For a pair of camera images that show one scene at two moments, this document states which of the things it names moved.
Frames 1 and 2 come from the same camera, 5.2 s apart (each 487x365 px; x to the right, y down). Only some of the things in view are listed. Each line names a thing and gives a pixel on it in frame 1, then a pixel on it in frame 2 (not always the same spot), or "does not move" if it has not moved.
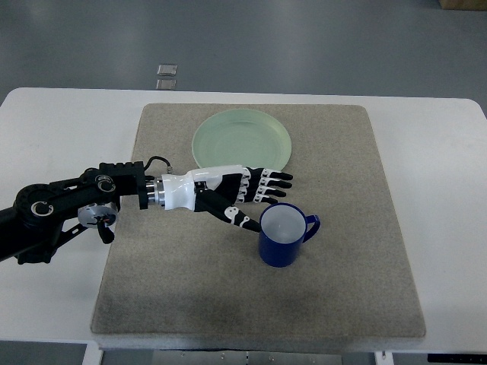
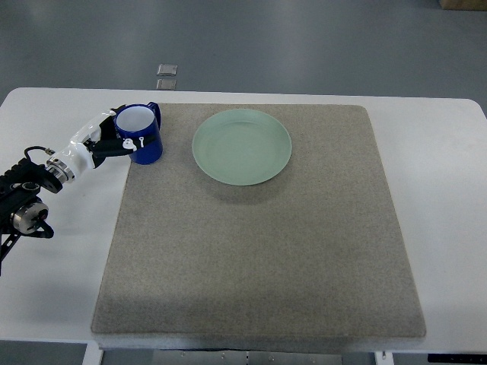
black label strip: (480, 359) does not move
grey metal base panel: (243, 357) does not move
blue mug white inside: (283, 229) to (141, 124)
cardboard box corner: (463, 4) does not move
